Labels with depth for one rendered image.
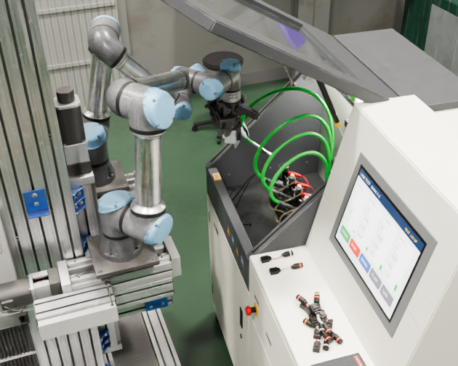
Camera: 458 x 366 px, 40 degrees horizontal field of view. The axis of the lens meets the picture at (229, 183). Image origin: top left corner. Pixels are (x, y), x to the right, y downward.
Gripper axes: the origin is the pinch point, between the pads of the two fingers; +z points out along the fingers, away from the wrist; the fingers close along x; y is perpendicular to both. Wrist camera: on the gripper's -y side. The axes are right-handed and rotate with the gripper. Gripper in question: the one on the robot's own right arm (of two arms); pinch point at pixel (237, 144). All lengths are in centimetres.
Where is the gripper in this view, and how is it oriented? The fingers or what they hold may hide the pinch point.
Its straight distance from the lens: 248.7
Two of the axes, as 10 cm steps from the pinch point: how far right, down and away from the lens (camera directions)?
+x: 2.6, 5.4, -8.0
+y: -9.7, 1.6, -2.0
